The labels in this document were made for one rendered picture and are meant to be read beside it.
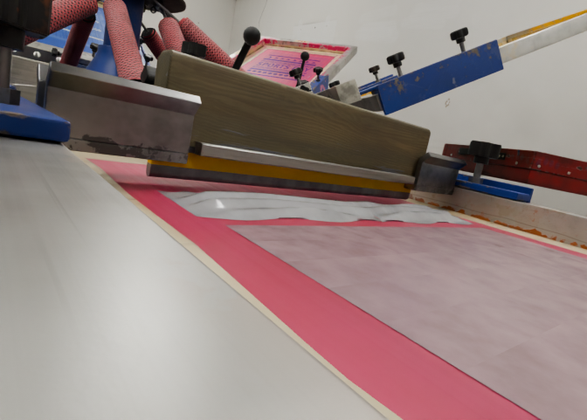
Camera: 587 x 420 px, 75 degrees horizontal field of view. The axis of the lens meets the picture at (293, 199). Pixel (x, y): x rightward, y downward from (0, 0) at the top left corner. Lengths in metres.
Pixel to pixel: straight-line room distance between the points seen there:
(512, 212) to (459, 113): 2.10
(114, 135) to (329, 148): 0.21
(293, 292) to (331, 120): 0.28
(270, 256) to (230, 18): 4.97
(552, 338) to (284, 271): 0.11
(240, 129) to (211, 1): 4.72
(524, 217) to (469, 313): 0.39
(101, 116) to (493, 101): 2.41
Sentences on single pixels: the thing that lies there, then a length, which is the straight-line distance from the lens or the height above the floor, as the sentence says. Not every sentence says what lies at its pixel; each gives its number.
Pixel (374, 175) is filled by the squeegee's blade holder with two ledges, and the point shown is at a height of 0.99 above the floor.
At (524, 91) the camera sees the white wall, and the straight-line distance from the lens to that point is 2.53.
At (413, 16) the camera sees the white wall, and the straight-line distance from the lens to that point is 3.08.
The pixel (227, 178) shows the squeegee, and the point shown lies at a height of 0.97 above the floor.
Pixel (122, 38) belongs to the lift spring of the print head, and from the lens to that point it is 0.89.
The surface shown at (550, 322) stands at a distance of 0.22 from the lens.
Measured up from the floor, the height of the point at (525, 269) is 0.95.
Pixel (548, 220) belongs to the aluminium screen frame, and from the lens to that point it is 0.56.
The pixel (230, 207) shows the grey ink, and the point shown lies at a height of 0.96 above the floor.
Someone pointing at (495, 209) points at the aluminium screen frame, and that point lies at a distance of 0.58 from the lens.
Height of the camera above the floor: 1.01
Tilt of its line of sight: 9 degrees down
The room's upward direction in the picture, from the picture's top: 11 degrees clockwise
